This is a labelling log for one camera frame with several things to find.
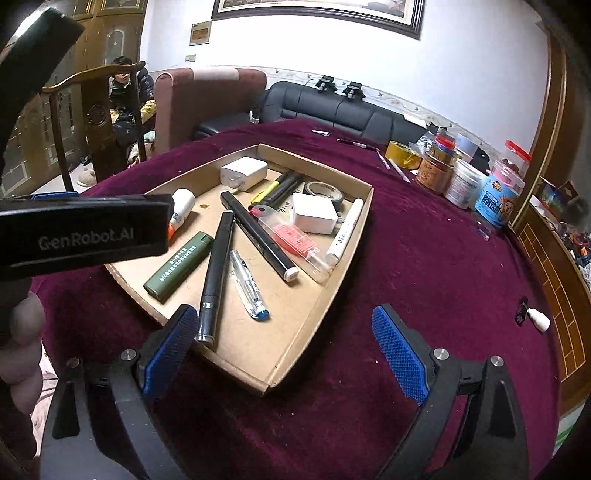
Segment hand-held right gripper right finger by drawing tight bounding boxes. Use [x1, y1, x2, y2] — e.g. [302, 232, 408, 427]
[372, 304, 531, 480]

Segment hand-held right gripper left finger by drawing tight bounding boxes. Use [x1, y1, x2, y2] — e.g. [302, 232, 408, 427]
[41, 304, 199, 480]

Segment green lighter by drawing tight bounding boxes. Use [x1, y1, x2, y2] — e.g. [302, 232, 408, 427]
[143, 232, 214, 303]

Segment black marker grey end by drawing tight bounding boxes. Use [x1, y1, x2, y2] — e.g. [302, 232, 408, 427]
[194, 211, 235, 347]

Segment clear pen blue tip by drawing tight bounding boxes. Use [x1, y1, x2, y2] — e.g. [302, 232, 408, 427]
[229, 249, 271, 321]

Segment white bottle orange cap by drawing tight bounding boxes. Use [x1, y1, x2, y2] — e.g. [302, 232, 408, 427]
[167, 188, 197, 241]

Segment cardboard box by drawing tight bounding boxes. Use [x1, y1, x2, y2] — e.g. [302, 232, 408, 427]
[104, 143, 374, 397]

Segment black marker white end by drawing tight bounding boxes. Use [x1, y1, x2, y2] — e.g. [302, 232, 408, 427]
[220, 191, 300, 283]

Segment clear case pink contents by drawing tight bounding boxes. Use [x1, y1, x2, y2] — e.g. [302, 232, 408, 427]
[256, 205, 333, 282]

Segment white charger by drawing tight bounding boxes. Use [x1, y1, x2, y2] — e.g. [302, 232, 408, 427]
[220, 156, 269, 191]
[292, 192, 340, 235]

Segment black tape roll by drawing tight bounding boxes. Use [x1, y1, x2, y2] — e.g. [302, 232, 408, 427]
[303, 181, 345, 208]

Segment yellow black marker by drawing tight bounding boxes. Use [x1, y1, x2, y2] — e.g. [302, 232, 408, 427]
[250, 171, 296, 206]

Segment black marker red end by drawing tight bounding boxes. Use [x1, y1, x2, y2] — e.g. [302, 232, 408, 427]
[249, 174, 304, 217]

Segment person's left hand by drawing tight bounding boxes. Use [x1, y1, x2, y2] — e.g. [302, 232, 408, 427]
[0, 292, 47, 414]

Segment wooden chair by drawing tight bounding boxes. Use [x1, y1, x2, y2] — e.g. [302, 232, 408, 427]
[41, 62, 148, 190]

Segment glass door wooden cabinet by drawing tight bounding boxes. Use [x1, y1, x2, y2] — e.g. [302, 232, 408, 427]
[0, 0, 148, 195]

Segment wooden counter cabinet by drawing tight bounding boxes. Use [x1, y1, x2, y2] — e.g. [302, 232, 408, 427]
[505, 34, 591, 384]

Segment brown armchair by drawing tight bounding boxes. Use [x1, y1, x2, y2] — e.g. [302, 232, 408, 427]
[154, 67, 269, 155]

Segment white plastic jar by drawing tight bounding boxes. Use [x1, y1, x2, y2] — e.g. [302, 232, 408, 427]
[445, 159, 488, 209]

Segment clear jar brown contents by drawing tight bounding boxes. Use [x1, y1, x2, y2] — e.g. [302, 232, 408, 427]
[416, 150, 455, 195]

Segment large clear jar blue label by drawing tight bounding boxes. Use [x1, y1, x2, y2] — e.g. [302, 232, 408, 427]
[475, 141, 527, 229]

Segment yellow tape roll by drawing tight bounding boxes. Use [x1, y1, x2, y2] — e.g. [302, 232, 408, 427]
[385, 141, 423, 171]

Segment pile of assorted clutter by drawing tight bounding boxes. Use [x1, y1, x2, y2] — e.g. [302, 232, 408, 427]
[556, 222, 591, 282]

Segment black bag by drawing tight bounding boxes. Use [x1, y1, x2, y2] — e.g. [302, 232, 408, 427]
[468, 148, 490, 174]

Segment stack of coloured tape rolls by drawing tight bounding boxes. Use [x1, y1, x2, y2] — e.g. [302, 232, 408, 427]
[431, 134, 458, 160]

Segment black pen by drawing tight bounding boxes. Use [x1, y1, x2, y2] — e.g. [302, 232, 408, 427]
[337, 138, 382, 152]

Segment colourful box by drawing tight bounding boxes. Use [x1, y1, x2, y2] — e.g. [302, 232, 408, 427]
[538, 180, 578, 208]

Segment black leather sofa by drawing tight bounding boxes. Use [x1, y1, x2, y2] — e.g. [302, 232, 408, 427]
[194, 80, 490, 162]

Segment framed picture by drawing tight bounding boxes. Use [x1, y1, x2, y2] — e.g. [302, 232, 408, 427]
[211, 0, 424, 40]

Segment gold wall plaque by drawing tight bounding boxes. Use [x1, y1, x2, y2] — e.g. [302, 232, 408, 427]
[189, 21, 213, 46]

